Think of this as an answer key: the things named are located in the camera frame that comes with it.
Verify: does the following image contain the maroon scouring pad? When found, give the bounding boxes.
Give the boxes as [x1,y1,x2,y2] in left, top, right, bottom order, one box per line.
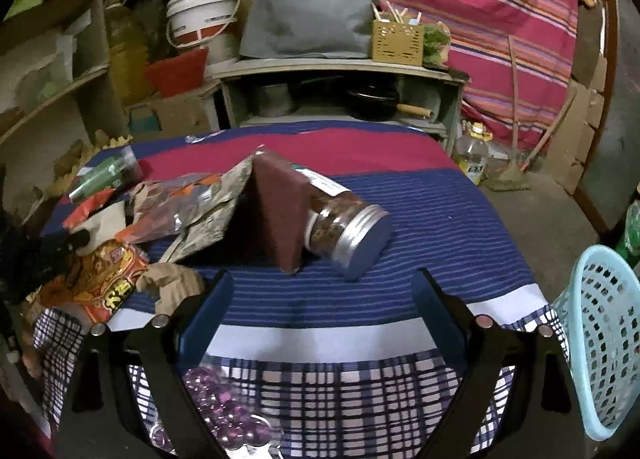
[227,149,319,276]

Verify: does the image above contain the brown cardboard box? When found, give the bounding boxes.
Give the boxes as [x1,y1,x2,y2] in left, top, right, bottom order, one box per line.
[124,83,222,141]

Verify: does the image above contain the white plastic bucket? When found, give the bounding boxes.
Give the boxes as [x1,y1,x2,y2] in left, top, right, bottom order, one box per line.
[164,0,242,66]

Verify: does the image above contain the clear bag of purple beads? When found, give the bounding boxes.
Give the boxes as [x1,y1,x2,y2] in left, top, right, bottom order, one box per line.
[149,365,282,456]

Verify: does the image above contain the wooden kitchen cabinet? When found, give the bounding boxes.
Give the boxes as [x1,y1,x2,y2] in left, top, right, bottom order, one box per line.
[209,58,472,152]

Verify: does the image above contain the orange snack packet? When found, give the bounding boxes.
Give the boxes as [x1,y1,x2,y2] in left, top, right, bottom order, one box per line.
[36,240,151,324]

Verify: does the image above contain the large yellow oil bottle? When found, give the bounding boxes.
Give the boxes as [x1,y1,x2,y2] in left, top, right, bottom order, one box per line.
[104,0,152,106]

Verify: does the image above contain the red torn wrapper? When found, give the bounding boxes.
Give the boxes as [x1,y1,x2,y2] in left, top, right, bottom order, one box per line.
[62,188,119,231]

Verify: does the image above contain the bamboo chopstick holder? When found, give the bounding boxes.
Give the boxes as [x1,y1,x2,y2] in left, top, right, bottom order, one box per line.
[370,0,427,63]

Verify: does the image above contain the blue and white plaid cloth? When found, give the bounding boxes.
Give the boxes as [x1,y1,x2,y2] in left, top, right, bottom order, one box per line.
[32,304,571,459]

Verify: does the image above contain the clear wrapper with orange print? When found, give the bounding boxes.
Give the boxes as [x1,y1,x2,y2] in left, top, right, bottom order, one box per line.
[117,176,222,245]

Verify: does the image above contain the oil bottle with yellow label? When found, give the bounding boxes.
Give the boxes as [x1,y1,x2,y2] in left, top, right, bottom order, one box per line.
[451,120,494,186]

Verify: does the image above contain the black wok with wooden handle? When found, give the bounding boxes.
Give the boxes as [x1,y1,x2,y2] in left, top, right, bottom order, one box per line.
[344,80,437,123]

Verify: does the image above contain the grey fabric cover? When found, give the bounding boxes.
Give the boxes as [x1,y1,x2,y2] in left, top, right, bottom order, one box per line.
[239,0,379,61]

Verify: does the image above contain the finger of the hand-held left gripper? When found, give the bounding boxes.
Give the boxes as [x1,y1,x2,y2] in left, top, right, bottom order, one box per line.
[37,230,93,262]

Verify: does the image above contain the wooden wall shelf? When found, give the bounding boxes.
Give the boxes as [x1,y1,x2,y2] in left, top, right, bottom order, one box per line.
[0,0,128,222]

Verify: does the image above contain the green leafy vegetables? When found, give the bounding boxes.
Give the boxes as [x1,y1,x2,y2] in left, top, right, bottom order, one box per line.
[422,23,452,66]

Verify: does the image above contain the white paper piece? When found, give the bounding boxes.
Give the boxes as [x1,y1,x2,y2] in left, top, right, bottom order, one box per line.
[81,200,129,246]

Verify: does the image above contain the green plastic bottle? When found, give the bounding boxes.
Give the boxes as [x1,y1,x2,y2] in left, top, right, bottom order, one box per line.
[67,146,142,203]

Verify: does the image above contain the light blue plastic basket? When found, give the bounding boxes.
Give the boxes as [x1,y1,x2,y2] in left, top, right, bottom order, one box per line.
[551,244,640,442]

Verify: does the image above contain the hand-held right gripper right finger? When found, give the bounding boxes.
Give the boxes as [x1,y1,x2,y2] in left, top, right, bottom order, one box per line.
[410,268,583,459]

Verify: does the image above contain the cardboard pieces on wall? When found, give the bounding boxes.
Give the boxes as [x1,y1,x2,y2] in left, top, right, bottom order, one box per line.
[544,53,609,196]

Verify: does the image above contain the blue and red striped cloth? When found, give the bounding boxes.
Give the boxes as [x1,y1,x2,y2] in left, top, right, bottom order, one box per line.
[40,120,538,360]

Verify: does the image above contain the red plastic basin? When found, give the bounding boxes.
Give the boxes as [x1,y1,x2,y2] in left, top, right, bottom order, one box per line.
[144,46,210,101]

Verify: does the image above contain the brown crumpled foil bag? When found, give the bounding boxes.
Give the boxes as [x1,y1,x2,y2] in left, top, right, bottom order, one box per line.
[160,152,262,265]

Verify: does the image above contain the glass jar with metal lid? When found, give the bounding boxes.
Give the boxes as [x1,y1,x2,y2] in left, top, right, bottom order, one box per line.
[292,164,394,283]

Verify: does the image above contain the crumpled brown paper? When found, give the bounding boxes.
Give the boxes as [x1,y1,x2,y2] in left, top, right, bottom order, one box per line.
[135,263,207,316]

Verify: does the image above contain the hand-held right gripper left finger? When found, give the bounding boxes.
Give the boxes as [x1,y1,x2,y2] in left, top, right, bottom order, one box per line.
[55,269,236,459]

